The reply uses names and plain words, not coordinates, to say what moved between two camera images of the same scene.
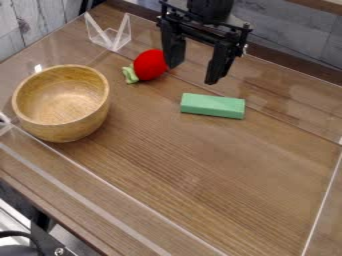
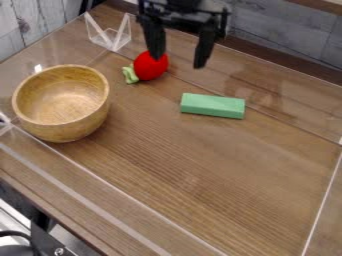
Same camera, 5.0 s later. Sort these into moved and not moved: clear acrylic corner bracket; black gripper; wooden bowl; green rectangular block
Moved: black gripper
Not moved: wooden bowl; clear acrylic corner bracket; green rectangular block
